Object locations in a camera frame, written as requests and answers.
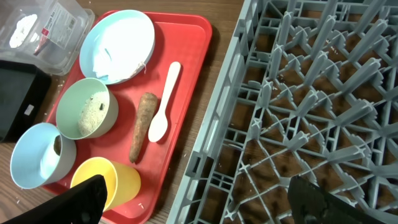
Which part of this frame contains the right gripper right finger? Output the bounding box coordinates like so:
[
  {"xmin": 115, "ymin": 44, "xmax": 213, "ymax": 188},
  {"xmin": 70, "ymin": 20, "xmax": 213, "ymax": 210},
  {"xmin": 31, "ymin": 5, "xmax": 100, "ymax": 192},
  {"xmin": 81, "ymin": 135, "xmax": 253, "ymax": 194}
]
[{"xmin": 287, "ymin": 176, "xmax": 382, "ymax": 224}]

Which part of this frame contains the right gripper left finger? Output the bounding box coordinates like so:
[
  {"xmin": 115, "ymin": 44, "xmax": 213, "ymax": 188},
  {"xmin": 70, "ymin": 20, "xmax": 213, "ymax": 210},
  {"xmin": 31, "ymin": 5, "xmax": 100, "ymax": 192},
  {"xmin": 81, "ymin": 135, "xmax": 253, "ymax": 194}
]
[{"xmin": 4, "ymin": 174, "xmax": 108, "ymax": 224}]

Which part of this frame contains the yellow cup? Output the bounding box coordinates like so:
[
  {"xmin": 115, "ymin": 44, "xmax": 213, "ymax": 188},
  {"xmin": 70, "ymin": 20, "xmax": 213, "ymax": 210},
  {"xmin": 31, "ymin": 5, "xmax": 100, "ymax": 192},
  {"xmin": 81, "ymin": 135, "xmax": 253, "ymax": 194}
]
[{"xmin": 70, "ymin": 157, "xmax": 141, "ymax": 212}]

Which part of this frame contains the light blue bowl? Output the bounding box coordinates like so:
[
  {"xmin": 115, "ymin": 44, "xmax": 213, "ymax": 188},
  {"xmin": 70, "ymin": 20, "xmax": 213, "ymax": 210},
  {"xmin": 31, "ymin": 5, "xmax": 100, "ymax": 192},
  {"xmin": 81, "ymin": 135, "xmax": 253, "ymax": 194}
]
[{"xmin": 10, "ymin": 123, "xmax": 76, "ymax": 189}]

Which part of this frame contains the brown food scrap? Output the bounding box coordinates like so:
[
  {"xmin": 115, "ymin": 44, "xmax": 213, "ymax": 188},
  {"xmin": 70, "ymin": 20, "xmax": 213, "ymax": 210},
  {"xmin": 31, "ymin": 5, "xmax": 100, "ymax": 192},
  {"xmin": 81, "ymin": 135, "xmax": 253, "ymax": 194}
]
[{"xmin": 53, "ymin": 135, "xmax": 62, "ymax": 156}]

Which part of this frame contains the pile of white rice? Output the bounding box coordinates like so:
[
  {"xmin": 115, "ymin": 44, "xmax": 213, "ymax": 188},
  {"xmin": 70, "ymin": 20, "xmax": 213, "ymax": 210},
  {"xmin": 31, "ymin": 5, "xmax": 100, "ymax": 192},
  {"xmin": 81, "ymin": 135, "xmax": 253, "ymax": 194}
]
[{"xmin": 78, "ymin": 91, "xmax": 109, "ymax": 136}]

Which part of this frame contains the green bowl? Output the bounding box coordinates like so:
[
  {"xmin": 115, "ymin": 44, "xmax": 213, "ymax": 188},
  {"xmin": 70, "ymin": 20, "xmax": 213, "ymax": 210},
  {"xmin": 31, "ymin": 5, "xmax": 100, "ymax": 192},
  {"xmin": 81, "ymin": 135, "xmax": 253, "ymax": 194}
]
[{"xmin": 56, "ymin": 78, "xmax": 119, "ymax": 140}]

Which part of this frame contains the brown carrot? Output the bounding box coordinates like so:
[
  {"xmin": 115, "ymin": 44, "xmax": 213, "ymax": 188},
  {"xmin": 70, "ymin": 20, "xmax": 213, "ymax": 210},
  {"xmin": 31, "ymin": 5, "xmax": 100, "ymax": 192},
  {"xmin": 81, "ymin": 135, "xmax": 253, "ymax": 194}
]
[{"xmin": 129, "ymin": 92, "xmax": 158, "ymax": 163}]

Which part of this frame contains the light blue plate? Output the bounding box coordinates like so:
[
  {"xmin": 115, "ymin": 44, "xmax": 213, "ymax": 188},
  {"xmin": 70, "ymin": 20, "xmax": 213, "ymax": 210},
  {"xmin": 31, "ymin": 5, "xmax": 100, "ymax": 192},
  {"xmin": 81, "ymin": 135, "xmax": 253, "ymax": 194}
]
[{"xmin": 79, "ymin": 9, "xmax": 155, "ymax": 85}]

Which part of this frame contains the white tissue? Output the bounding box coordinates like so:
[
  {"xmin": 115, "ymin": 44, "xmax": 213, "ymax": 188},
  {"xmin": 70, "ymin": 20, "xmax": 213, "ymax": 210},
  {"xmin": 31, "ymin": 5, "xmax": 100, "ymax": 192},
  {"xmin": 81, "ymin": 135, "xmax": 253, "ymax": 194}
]
[{"xmin": 9, "ymin": 14, "xmax": 37, "ymax": 49}]

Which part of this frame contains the grey dishwasher rack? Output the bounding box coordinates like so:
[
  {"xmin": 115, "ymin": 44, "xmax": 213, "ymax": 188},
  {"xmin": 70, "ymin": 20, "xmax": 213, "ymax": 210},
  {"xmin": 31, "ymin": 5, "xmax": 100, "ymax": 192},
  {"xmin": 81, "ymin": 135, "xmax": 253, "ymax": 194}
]
[{"xmin": 167, "ymin": 0, "xmax": 397, "ymax": 223}]

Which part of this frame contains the black waste tray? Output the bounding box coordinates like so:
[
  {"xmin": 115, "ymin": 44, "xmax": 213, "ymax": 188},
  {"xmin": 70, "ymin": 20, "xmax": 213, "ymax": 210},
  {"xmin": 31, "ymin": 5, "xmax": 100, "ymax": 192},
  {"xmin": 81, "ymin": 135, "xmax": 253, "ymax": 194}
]
[{"xmin": 1, "ymin": 60, "xmax": 52, "ymax": 142}]

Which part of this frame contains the clear plastic waste bin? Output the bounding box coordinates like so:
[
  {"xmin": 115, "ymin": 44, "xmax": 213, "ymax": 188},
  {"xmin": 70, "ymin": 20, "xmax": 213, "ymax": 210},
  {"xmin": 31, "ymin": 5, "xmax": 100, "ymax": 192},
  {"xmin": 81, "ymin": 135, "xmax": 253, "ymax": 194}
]
[{"xmin": 1, "ymin": 0, "xmax": 95, "ymax": 76}]

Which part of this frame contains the white plastic spoon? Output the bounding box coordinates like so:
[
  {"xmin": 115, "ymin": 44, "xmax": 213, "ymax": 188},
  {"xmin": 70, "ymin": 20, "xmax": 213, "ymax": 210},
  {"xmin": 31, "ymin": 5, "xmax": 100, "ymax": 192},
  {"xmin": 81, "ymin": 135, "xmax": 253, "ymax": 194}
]
[{"xmin": 148, "ymin": 62, "xmax": 181, "ymax": 142}]

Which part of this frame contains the red serving tray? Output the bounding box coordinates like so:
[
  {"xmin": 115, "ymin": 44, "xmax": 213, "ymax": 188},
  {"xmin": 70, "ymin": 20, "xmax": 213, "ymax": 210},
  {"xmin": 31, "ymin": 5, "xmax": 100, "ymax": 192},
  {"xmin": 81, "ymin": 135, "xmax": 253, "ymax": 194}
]
[{"xmin": 44, "ymin": 12, "xmax": 212, "ymax": 223}]

